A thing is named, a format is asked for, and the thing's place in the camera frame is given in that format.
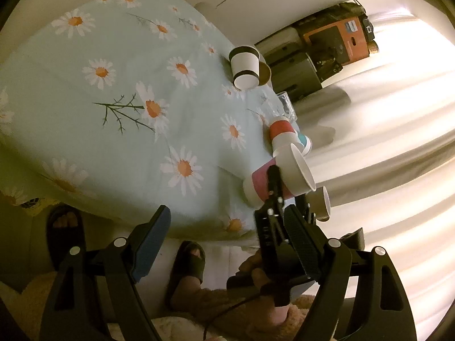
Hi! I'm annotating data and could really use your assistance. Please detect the person's left leg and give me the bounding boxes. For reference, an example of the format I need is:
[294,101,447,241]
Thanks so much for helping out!
[0,210,80,341]

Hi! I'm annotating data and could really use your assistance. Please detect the red and white paper cup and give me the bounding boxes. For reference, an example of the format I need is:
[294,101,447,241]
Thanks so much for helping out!
[268,118,301,157]

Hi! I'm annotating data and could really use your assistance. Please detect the white curtain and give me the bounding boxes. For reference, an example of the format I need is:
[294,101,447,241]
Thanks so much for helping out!
[295,0,455,334]

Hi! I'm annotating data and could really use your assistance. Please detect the brown and white paper cup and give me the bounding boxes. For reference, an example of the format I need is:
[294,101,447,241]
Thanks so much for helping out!
[307,186,332,221]

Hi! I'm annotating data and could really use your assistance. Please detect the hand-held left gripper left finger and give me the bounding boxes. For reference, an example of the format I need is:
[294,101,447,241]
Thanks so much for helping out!
[39,204,173,341]

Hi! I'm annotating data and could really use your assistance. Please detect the person's right leg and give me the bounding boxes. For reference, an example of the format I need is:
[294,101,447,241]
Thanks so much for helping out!
[170,249,271,341]

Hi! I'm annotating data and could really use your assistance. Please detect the person's right hand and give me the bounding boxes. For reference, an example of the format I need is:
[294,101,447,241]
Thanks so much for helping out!
[237,250,272,292]

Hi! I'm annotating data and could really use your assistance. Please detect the person's leg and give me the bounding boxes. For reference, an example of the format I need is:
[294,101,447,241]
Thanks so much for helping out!
[0,210,80,341]
[170,249,271,341]

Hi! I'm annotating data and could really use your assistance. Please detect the clear plastic cup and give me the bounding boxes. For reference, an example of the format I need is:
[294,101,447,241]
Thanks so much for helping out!
[275,92,297,121]

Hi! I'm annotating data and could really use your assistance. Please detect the teal paper cup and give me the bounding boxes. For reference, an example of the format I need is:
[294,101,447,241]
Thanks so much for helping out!
[297,131,313,156]

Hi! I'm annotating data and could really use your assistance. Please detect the daisy print tablecloth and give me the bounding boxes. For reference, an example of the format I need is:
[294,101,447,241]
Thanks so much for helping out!
[0,0,299,244]

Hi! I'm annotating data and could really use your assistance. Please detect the orange box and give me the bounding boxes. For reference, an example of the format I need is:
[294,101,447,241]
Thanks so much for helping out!
[302,16,372,66]

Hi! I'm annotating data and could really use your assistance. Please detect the white cup with black bands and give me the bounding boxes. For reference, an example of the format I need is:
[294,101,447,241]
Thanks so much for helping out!
[228,45,262,90]

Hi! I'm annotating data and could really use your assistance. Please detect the pink paper cup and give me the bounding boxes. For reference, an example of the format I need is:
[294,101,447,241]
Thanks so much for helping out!
[243,163,295,209]

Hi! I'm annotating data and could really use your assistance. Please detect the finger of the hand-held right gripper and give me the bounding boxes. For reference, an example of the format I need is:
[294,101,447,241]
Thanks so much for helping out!
[266,164,286,221]

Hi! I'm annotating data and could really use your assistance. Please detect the yellow patterned cloth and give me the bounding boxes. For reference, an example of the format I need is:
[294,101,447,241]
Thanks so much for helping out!
[0,190,63,219]

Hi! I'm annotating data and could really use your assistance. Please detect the black slipper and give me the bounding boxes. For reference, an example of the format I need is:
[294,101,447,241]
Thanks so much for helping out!
[166,240,207,308]
[46,202,88,271]

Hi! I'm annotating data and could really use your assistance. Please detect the dark olive furniture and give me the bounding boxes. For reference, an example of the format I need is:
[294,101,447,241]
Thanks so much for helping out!
[256,26,352,103]

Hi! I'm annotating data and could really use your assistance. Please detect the black cable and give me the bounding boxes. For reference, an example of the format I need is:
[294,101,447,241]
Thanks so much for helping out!
[202,289,265,341]

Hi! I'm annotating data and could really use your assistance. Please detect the plain white paper cup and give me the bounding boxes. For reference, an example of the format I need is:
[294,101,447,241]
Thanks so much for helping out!
[275,143,317,196]

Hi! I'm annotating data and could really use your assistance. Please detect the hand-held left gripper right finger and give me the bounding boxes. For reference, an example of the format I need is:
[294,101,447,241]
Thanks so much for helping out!
[284,204,418,341]

